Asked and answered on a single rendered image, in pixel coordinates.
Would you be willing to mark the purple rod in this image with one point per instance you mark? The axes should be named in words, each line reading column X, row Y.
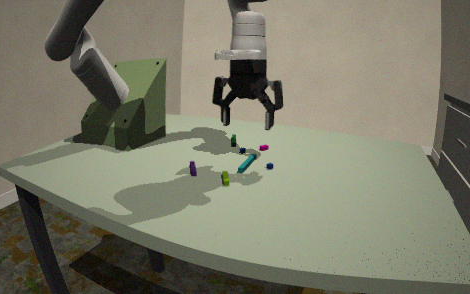
column 193, row 168

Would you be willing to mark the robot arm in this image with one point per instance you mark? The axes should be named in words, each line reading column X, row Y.
column 96, row 73

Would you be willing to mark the turquoise rod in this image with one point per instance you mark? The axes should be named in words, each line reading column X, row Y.
column 246, row 163

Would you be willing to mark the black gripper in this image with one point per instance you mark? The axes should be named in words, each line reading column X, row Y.
column 249, row 86

